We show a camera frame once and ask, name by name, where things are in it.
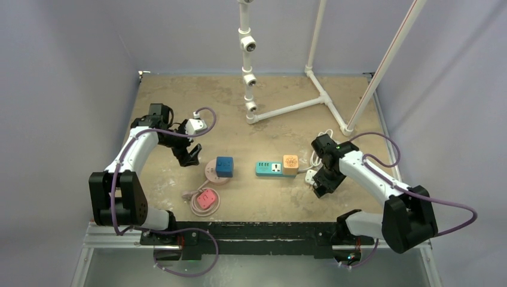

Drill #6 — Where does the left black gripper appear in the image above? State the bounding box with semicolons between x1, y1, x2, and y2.
159;120;201;166

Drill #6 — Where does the tan cube plug adapter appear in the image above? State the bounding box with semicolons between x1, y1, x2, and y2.
282;154;299;176

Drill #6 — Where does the blue cube socket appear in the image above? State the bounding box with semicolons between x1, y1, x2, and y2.
215;157;234;178

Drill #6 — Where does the pink square plug adapter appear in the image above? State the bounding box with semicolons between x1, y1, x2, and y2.
197;188;218;210

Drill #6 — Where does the pink cable with plug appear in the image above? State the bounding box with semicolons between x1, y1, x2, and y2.
181;179;222;218

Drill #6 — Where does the teal power strip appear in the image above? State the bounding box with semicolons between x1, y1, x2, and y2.
255;161;297;178

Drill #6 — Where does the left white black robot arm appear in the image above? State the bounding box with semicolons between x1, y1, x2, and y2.
88;103;212;245

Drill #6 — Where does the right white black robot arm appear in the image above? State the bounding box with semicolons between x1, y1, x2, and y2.
311;134;438;254

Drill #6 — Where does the round pink power socket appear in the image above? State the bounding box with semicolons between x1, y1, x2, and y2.
204;159;231;185

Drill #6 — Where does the white square wall adapter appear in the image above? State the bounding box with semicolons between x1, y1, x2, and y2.
304;169;317;186

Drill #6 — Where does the white coiled power cable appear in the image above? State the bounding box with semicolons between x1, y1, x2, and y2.
299;130;334;174

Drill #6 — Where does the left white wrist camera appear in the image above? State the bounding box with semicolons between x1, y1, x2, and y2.
185;118;209;138

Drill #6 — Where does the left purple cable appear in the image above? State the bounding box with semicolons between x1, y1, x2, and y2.
109;106;219;279

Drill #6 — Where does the purple cable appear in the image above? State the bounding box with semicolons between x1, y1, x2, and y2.
109;106;219;279
337;132;478;270

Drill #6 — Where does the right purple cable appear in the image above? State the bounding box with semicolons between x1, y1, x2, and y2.
337;132;478;270

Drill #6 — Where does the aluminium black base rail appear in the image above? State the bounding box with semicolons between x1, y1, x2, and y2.
82;221;432;262

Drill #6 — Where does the white PVC pipe frame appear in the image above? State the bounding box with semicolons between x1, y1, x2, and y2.
234;1;426;136

